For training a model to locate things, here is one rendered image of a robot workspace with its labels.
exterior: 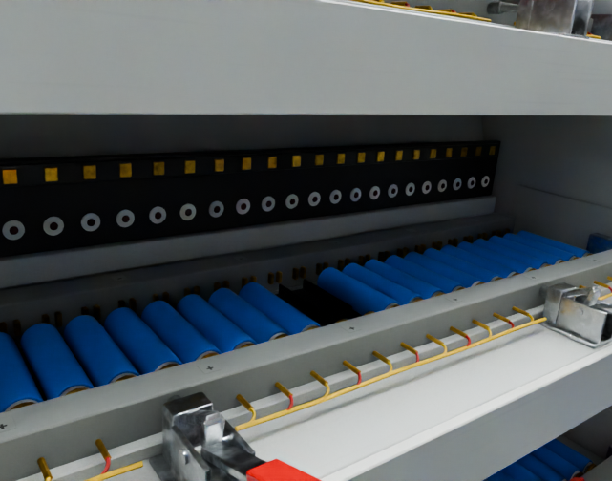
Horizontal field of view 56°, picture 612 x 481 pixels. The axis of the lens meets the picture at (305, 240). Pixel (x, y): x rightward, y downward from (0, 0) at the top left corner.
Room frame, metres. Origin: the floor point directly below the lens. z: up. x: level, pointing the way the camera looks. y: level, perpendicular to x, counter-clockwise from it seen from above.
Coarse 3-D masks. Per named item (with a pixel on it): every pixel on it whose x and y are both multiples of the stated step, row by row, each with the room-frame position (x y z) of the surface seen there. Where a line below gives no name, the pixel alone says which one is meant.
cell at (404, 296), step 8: (352, 264) 0.40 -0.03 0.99; (344, 272) 0.40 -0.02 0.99; (352, 272) 0.39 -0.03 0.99; (360, 272) 0.39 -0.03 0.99; (368, 272) 0.39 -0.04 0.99; (360, 280) 0.39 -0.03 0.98; (368, 280) 0.38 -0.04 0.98; (376, 280) 0.38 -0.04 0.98; (384, 280) 0.38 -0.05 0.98; (376, 288) 0.37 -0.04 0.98; (384, 288) 0.37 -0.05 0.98; (392, 288) 0.37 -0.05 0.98; (400, 288) 0.37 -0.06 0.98; (392, 296) 0.36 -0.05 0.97; (400, 296) 0.36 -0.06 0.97; (408, 296) 0.36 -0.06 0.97; (416, 296) 0.36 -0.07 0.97; (400, 304) 0.36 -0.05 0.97
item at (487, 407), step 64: (64, 256) 0.33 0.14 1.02; (128, 256) 0.35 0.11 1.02; (192, 256) 0.38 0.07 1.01; (384, 384) 0.29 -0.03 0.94; (448, 384) 0.30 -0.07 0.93; (512, 384) 0.30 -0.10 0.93; (576, 384) 0.33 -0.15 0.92; (256, 448) 0.24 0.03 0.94; (320, 448) 0.24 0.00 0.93; (384, 448) 0.24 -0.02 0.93; (448, 448) 0.26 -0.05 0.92; (512, 448) 0.30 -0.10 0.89
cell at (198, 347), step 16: (160, 304) 0.32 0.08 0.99; (144, 320) 0.31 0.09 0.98; (160, 320) 0.30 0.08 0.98; (176, 320) 0.30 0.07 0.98; (160, 336) 0.30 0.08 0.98; (176, 336) 0.29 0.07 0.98; (192, 336) 0.28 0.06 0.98; (176, 352) 0.28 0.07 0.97; (192, 352) 0.27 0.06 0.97; (208, 352) 0.27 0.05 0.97
